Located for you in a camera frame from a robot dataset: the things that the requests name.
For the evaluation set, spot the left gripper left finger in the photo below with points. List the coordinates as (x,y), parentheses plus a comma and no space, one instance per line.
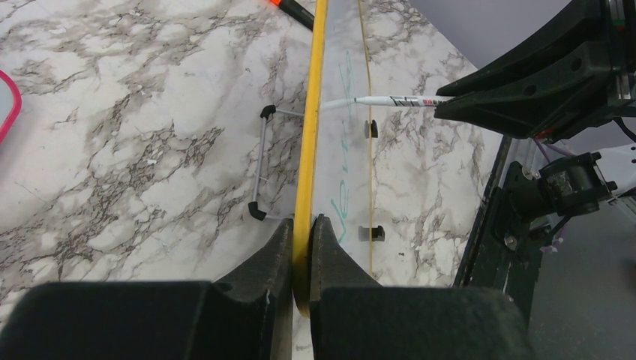
(247,314)

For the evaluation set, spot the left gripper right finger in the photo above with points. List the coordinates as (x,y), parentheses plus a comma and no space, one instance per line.
(354,317)

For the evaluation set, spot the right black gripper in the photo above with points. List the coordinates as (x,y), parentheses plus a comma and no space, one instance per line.
(554,84)

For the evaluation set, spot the yellow framed whiteboard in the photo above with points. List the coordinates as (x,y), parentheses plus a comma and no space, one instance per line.
(335,170)

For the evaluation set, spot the white green marker pen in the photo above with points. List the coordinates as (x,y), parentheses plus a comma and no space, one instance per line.
(402,101)

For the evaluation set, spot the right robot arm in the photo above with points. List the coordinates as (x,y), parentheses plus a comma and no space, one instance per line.
(569,186)

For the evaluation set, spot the pink framed whiteboard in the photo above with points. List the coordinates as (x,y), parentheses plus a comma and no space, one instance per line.
(11,104)

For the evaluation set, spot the orange black highlighter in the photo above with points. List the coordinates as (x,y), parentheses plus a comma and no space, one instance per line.
(296,11)

